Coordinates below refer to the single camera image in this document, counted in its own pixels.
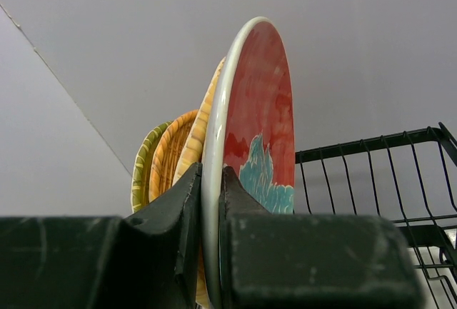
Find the black wire dish rack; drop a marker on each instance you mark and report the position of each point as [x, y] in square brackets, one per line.
[408, 178]

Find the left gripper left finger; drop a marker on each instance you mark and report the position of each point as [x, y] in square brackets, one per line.
[147, 260]

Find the orange round woven plate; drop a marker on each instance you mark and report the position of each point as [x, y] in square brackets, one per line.
[167, 154]

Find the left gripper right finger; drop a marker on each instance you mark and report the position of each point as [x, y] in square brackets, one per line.
[271, 260]

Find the green-rimmed round bamboo plate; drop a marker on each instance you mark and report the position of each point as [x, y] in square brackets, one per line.
[142, 167]

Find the orange square woven tray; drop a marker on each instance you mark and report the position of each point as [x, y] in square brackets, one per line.
[191, 153]

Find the red and teal floral plate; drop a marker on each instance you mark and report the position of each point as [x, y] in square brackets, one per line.
[251, 130]

